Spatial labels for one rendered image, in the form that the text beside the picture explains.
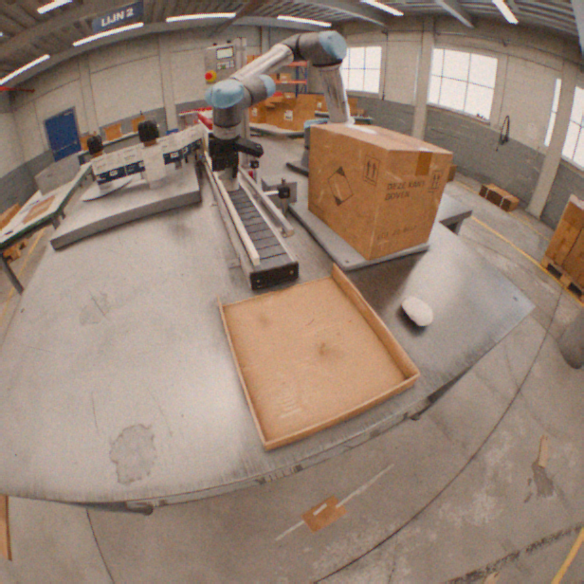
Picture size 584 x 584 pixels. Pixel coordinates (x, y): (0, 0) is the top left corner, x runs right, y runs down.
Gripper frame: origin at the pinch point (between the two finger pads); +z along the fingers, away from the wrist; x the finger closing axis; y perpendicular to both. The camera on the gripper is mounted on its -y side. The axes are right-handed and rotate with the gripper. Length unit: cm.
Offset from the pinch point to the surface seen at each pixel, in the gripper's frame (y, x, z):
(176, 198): 20.5, -6.5, 11.6
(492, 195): -427, -56, 125
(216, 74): -3, -60, -11
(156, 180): 28.4, -22.4, 15.3
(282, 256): -2.2, 37.9, -15.4
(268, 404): 11, 65, -25
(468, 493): -61, 156, 18
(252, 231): 1.0, 26.9, -9.1
